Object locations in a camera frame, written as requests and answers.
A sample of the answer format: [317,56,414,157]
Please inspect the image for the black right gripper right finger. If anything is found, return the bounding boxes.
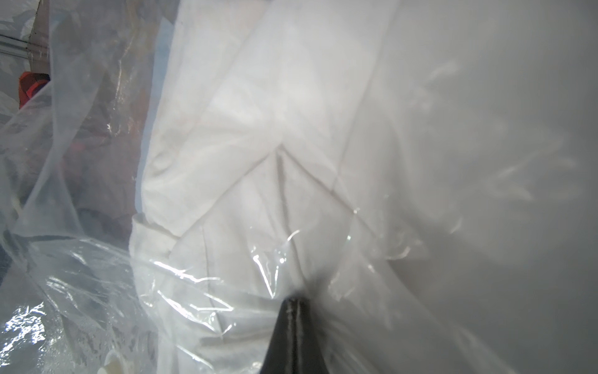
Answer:
[293,298,330,374]

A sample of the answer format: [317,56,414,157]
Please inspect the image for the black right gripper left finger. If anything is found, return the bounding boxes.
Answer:
[260,298,294,374]

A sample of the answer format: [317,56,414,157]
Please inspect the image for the clear plastic vacuum bag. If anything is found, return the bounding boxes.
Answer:
[0,0,598,374]

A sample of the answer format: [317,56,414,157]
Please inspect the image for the white garment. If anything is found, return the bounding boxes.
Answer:
[129,1,597,373]

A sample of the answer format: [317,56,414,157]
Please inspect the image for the red black plaid shirt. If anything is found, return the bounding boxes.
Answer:
[18,72,51,109]

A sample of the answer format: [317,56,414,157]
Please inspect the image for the white vacuum bag valve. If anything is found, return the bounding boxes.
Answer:
[97,351,129,374]

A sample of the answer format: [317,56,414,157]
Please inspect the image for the aluminium frame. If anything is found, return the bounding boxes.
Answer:
[1,0,51,73]

